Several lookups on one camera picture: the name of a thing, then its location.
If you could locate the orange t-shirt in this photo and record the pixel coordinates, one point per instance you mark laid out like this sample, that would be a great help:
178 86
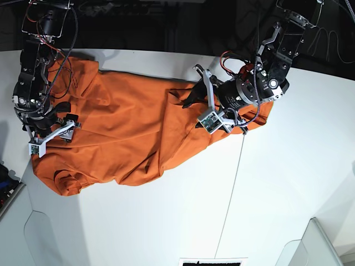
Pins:
133 128

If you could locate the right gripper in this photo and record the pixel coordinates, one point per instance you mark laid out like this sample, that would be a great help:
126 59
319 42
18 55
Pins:
43 125

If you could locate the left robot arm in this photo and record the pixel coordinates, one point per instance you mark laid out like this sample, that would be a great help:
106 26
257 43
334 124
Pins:
275 54

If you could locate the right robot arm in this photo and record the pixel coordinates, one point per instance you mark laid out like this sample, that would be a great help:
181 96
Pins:
41 64

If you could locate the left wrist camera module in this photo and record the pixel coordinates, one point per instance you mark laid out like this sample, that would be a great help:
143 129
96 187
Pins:
210 121

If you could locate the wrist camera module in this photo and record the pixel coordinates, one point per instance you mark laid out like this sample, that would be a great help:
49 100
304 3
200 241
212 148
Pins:
37 149
210 121

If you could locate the grey chair back right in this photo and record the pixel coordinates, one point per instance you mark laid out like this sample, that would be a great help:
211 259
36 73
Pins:
313 249

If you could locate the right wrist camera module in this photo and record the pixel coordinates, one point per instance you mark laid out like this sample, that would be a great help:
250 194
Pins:
37 149

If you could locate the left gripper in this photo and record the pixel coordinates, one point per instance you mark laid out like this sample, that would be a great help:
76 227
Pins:
236 101

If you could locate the white table cable grommet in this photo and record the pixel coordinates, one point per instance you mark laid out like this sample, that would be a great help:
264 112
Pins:
213 262

